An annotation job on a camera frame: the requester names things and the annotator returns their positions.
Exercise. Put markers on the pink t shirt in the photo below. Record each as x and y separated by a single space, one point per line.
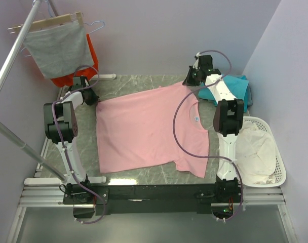
152 128

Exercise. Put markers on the white laundry basket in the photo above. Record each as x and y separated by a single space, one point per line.
280 172

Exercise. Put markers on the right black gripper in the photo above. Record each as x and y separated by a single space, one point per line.
188 81

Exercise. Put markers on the wooden clip hanger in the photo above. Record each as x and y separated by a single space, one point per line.
57 21

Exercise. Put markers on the black base beam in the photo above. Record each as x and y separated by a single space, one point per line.
179 198

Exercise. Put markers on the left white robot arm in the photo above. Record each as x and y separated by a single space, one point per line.
61 126

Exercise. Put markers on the folded teal t shirt stack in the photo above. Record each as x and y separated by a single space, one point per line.
238 85

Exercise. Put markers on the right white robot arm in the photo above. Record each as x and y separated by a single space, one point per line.
229 113

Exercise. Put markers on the metal clothes rack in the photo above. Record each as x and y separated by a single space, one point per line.
7 133

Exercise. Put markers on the white garment in basket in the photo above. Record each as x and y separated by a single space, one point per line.
255 155

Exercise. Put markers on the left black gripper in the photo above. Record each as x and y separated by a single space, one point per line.
93 100

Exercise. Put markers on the grey hanging cloth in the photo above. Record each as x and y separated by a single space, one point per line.
59 51

